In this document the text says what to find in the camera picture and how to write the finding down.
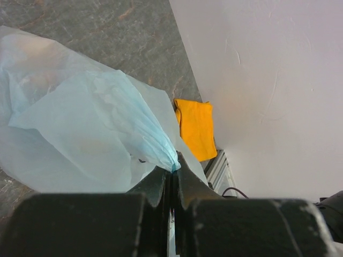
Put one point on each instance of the light blue plastic bag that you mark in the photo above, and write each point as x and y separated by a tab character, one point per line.
70	124

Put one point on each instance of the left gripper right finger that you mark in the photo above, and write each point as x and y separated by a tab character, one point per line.
207	224

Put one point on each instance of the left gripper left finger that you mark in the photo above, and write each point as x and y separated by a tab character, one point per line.
134	223

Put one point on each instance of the orange folded cloth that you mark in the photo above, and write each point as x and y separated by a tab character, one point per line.
196	127

